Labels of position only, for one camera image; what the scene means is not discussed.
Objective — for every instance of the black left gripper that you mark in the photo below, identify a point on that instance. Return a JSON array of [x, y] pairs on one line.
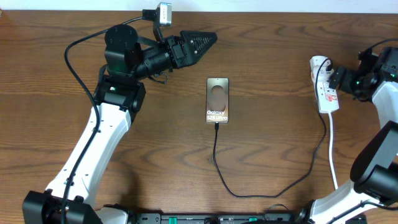
[[178, 53]]

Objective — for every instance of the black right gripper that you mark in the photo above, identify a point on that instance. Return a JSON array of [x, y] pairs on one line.
[[346, 85]]

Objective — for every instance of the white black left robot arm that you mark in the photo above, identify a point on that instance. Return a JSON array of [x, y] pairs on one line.
[[130, 58]]

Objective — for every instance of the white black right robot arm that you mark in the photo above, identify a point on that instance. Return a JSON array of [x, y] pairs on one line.
[[373, 176]]

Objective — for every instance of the white power strip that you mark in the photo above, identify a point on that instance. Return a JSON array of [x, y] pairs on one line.
[[321, 71]]

